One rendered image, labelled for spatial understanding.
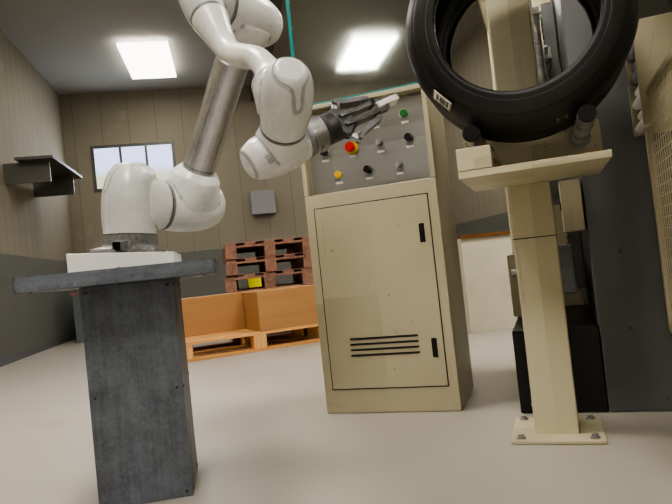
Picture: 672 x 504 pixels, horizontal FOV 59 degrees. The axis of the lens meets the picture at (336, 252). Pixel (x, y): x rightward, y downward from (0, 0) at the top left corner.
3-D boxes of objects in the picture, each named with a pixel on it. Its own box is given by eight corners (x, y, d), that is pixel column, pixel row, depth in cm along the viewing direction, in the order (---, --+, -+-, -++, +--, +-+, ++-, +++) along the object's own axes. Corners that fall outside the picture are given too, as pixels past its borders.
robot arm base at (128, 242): (82, 253, 163) (82, 233, 163) (109, 255, 185) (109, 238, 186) (149, 252, 164) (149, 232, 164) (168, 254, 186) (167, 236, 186)
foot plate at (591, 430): (515, 420, 204) (515, 413, 205) (599, 419, 195) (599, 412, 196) (511, 444, 179) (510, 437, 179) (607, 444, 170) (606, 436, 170)
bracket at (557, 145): (468, 172, 190) (464, 142, 190) (602, 152, 177) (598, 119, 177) (466, 171, 187) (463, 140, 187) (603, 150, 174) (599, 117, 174)
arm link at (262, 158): (312, 170, 140) (320, 132, 129) (257, 197, 134) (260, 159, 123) (286, 140, 144) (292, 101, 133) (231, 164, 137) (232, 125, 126)
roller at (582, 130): (569, 143, 178) (574, 128, 177) (584, 147, 176) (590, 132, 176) (574, 119, 145) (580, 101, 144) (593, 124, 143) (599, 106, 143)
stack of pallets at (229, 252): (325, 328, 599) (315, 235, 602) (230, 340, 582) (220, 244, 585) (308, 319, 731) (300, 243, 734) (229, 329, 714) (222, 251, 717)
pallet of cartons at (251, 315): (300, 333, 580) (295, 285, 581) (338, 339, 498) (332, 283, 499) (163, 354, 525) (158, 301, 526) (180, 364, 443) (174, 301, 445)
